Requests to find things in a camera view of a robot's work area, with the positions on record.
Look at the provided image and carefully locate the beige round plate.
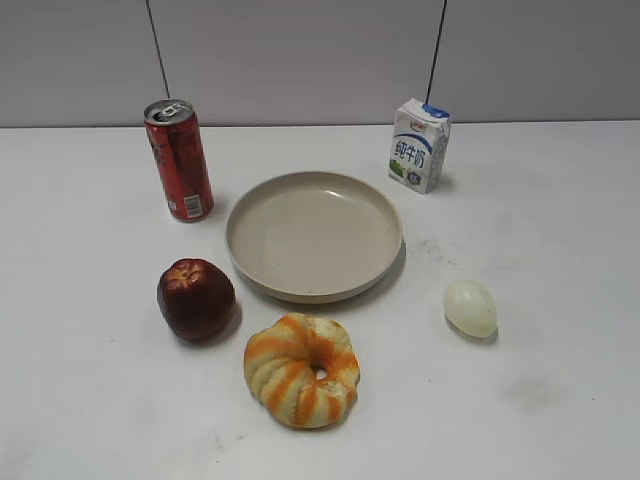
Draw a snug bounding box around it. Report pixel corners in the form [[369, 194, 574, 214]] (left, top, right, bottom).
[[226, 171, 404, 305]]

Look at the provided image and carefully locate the white peeled egg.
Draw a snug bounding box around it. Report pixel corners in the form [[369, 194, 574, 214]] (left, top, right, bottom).
[[443, 279, 497, 338]]

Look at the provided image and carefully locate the dark red apple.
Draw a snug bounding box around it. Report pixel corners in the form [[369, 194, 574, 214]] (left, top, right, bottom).
[[157, 258, 236, 342]]

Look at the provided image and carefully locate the white milk carton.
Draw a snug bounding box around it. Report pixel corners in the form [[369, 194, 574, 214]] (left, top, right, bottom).
[[388, 99, 451, 194]]

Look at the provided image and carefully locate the red drink can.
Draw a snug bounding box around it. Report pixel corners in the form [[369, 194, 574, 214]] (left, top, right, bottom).
[[144, 99, 214, 222]]

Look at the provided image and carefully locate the orange striped bread ring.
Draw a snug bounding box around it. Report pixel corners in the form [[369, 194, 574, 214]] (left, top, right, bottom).
[[243, 312, 362, 430]]

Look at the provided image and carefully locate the right black wall cable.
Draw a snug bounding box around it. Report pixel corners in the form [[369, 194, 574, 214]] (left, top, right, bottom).
[[426, 0, 449, 105]]

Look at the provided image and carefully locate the black wall cable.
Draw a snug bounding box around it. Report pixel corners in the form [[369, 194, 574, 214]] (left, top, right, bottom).
[[426, 0, 449, 105], [145, 0, 171, 100]]

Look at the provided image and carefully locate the left black wall cable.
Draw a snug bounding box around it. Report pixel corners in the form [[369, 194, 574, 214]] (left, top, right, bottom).
[[145, 0, 171, 100]]

